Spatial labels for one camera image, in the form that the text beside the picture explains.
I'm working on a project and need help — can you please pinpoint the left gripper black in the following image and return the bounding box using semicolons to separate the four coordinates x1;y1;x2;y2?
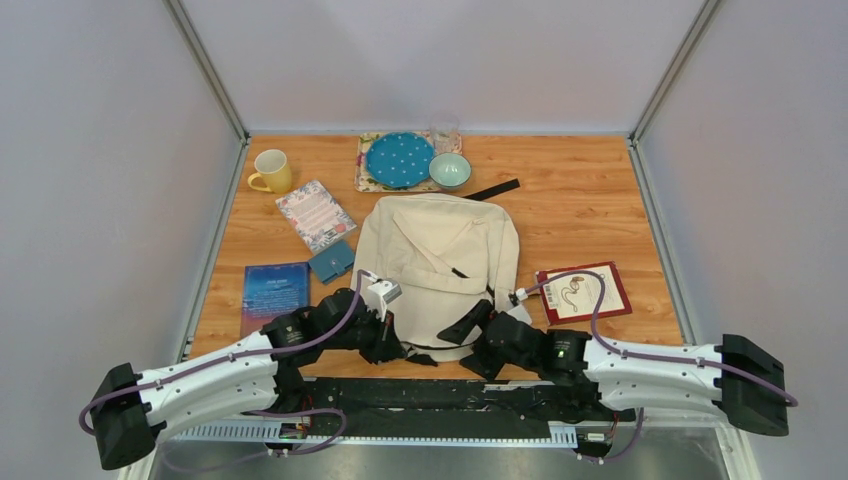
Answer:
323;304;408;365

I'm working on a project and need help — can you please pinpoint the beige canvas backpack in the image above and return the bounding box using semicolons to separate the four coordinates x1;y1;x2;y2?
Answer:
354;193;520;363

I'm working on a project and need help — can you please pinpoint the blue leather wallet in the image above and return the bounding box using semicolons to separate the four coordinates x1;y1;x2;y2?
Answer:
308;240;355;285

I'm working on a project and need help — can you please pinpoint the blue Jane Eyre book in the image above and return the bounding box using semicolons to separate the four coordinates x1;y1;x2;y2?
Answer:
240;262;310;337

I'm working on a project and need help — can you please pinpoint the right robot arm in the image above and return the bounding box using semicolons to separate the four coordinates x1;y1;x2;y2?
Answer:
436;300;792;437

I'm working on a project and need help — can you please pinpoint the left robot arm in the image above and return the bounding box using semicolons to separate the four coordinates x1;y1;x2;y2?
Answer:
81;280;405;470

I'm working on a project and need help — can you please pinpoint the red white book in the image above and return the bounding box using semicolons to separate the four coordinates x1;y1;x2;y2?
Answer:
536;261;633;325

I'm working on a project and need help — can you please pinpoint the floral cover book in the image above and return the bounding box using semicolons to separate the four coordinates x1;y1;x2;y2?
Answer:
275;180;357;255

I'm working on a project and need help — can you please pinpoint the light teal bowl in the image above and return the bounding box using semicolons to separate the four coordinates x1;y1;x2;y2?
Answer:
429;152;472;190

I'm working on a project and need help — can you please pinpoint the blue polka dot plate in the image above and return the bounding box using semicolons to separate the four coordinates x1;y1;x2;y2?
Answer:
364;132;435;188

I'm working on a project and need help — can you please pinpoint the floral tray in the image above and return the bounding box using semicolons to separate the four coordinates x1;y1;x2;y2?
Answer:
354;132;440;193

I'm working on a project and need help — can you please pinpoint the clear drinking glass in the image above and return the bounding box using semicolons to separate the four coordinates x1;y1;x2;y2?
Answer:
429;113;461;154

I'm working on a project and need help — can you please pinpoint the yellow mug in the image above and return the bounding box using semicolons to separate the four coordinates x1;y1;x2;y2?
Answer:
247;149;292;194

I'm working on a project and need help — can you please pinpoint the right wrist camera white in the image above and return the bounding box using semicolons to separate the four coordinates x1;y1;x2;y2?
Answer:
506;288;533;326

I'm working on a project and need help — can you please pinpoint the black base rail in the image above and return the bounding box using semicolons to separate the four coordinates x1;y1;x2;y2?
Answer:
270;377;636;439

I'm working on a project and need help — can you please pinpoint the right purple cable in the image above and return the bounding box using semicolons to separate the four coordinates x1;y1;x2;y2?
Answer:
523;268;800;465

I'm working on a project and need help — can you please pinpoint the purple cable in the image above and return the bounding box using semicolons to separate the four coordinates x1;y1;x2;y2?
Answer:
78;268;372;465
523;268;800;465

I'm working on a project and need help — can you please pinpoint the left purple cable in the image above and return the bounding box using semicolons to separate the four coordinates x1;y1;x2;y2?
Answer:
78;268;372;465

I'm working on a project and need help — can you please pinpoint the aluminium frame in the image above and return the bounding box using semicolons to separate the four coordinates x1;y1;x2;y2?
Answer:
119;0;763;480

